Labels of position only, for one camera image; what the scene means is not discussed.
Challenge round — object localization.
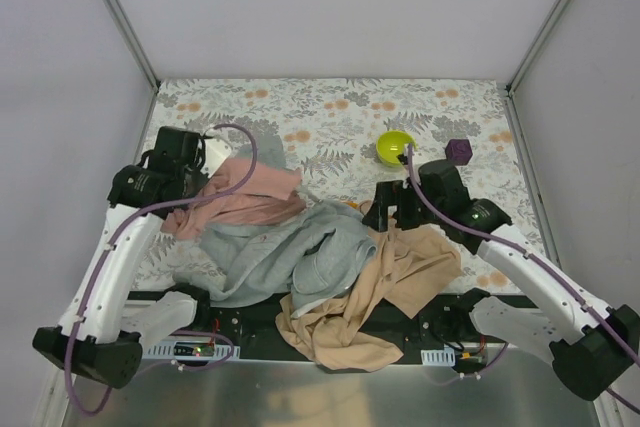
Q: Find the pink cloth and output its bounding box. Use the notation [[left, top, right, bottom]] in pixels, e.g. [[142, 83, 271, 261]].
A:
[[161, 163, 306, 240]]

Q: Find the grey sweatshirt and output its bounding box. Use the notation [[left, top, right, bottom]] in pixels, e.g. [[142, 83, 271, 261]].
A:
[[173, 136, 376, 313]]

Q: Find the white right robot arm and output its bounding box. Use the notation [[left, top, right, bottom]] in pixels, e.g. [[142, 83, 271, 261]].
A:
[[363, 160, 639, 401]]

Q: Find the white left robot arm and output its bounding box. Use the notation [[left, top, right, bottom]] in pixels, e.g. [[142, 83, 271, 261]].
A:
[[32, 127, 210, 389]]

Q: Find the beige cloth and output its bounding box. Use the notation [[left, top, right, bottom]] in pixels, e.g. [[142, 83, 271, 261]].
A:
[[275, 220, 462, 372]]

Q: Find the purple cube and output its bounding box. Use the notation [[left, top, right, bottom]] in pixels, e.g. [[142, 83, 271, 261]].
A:
[[445, 139, 473, 166]]

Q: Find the green bowl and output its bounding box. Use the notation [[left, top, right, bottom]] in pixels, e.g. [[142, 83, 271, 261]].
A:
[[375, 130, 416, 167]]

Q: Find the floral tablecloth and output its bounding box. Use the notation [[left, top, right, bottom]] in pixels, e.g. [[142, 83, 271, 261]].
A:
[[94, 77, 564, 298]]

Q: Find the right controller board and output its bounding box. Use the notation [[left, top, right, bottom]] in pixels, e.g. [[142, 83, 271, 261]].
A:
[[420, 346, 485, 367]]

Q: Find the controller board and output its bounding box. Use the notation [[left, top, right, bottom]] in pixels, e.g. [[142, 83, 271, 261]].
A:
[[169, 341, 240, 362], [420, 346, 485, 367]]

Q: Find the left controller board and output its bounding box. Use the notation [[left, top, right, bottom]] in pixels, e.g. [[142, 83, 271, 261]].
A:
[[169, 341, 240, 362]]

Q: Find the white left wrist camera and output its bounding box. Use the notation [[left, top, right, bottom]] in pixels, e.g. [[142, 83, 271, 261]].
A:
[[201, 135, 234, 177]]

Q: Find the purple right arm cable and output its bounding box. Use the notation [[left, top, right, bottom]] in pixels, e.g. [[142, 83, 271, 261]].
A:
[[399, 142, 640, 416]]

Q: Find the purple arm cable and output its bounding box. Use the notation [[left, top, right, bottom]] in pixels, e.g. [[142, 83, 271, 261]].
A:
[[399, 142, 640, 416], [64, 124, 260, 416]]

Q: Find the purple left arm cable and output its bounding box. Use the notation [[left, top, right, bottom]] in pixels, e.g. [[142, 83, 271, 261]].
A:
[[64, 124, 260, 416]]

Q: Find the left aluminium frame post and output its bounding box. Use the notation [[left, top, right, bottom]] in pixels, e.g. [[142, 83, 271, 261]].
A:
[[103, 0, 161, 93]]

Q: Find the aluminium frame post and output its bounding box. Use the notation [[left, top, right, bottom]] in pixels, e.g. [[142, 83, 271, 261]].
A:
[[505, 0, 573, 97], [103, 0, 161, 93]]

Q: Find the right aluminium frame post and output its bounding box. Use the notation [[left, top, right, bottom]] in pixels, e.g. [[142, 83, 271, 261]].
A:
[[505, 0, 573, 97]]

